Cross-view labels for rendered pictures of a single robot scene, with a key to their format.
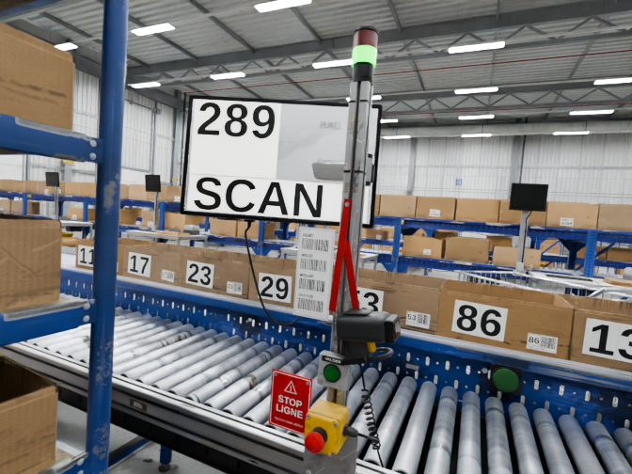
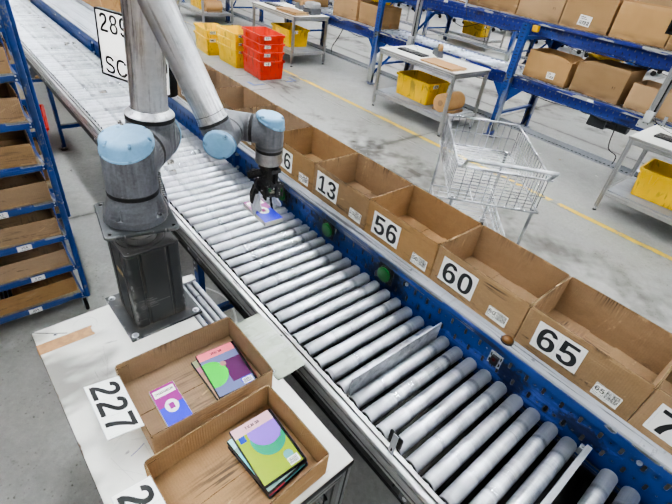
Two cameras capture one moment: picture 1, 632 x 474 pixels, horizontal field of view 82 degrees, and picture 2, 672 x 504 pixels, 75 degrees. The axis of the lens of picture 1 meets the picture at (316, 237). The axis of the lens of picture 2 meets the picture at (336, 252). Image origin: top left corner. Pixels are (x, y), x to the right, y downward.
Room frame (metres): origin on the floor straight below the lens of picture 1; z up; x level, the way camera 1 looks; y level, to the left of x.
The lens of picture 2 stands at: (-0.67, -1.67, 1.96)
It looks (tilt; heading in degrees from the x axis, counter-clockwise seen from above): 36 degrees down; 22
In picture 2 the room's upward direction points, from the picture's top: 8 degrees clockwise
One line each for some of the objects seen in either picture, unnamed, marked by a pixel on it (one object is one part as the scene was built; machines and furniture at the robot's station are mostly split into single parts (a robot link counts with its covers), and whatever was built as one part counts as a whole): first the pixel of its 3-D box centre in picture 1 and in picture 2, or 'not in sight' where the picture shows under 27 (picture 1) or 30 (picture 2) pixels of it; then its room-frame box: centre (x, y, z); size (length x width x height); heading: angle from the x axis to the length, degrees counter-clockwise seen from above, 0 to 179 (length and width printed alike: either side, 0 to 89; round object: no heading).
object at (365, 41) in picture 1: (364, 51); not in sight; (0.77, -0.07, 1.62); 0.05 x 0.05 x 0.06
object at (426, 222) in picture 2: not in sight; (420, 227); (0.98, -1.40, 0.96); 0.39 x 0.29 x 0.17; 66
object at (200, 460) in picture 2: not in sight; (239, 467); (-0.20, -1.30, 0.80); 0.38 x 0.28 x 0.10; 159
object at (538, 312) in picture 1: (497, 314); (312, 157); (1.30, -0.68, 0.96); 0.39 x 0.29 x 0.17; 66
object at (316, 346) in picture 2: not in sight; (355, 325); (0.51, -1.33, 0.72); 0.52 x 0.05 x 0.05; 156
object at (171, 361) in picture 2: not in sight; (196, 378); (-0.04, -1.02, 0.80); 0.38 x 0.28 x 0.10; 157
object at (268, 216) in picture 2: not in sight; (262, 211); (0.50, -0.90, 1.10); 0.16 x 0.07 x 0.02; 65
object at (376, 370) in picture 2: not in sight; (398, 356); (0.42, -1.54, 0.76); 0.46 x 0.01 x 0.09; 156
